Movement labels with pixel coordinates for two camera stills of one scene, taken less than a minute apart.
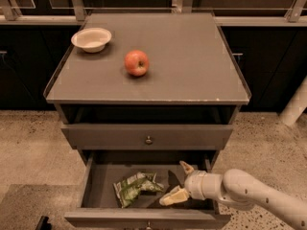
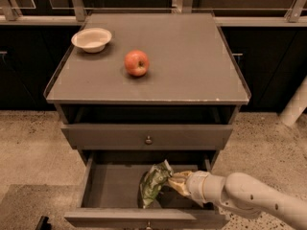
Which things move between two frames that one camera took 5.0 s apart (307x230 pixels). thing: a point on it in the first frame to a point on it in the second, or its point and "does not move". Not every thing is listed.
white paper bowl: [91, 39] does not move
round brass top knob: [149, 141] does not move
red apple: [136, 62] does not move
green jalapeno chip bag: [128, 190] to [153, 179]
